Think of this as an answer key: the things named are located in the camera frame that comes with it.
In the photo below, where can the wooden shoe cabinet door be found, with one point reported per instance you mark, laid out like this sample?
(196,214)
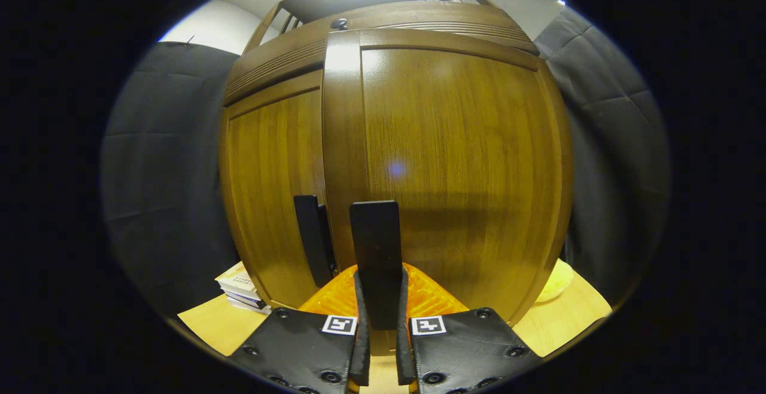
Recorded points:
(467,160)
(269,172)

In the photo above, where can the black backdrop cloth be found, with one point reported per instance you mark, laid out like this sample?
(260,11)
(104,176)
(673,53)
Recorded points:
(167,172)

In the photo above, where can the white book dark spine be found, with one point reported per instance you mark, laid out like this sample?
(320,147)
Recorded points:
(248,303)

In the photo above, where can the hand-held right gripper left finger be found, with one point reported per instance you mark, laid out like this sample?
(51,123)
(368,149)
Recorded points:
(361,346)

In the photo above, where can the wooden drawer with black knob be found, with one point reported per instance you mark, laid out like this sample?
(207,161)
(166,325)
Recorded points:
(299,39)

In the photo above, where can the yellow fluffy ball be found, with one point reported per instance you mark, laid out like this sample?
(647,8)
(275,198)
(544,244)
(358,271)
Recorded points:
(556,283)

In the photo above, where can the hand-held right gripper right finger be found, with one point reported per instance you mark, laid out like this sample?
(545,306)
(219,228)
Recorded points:
(403,352)

